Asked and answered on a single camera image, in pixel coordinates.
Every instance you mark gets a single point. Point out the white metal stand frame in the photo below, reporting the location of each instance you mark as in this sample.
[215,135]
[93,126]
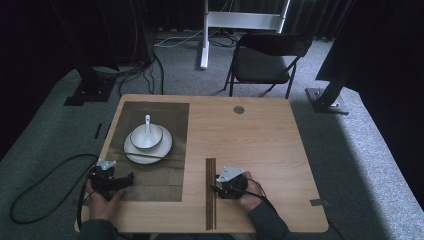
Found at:
[245,20]

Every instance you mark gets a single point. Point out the grey tape strip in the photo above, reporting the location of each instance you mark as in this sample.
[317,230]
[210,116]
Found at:
[319,202]

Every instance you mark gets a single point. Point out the black stand with metal foot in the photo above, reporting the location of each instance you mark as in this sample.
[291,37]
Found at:
[328,100]

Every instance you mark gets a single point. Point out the brown placemat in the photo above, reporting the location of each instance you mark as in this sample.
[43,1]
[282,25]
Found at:
[166,180]

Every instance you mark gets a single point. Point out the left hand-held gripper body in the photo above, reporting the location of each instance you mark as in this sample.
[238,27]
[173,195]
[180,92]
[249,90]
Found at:
[101,181]

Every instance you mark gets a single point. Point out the white bowl with dark rim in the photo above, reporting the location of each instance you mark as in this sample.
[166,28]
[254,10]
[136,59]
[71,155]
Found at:
[138,141]

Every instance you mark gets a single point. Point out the person's right hand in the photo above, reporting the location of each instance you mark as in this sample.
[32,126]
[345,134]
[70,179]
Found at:
[253,196]

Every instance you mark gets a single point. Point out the white round plate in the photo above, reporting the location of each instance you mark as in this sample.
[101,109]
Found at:
[148,148]

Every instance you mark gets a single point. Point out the black tape mark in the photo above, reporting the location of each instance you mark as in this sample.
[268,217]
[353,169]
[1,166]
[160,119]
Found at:
[98,130]
[108,130]

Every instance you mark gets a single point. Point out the black stand with base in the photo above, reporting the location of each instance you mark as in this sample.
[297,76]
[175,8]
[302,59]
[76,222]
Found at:
[90,88]

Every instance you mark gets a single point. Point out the black folding chair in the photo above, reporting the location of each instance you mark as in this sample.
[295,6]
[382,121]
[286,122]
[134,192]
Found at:
[260,68]

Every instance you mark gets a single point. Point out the person's left hand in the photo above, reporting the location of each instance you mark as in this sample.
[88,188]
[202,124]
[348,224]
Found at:
[98,208]

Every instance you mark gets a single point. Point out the white ceramic spoon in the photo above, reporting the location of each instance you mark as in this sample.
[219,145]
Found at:
[147,128]

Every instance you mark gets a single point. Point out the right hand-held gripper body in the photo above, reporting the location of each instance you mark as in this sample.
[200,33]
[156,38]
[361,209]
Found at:
[233,185]

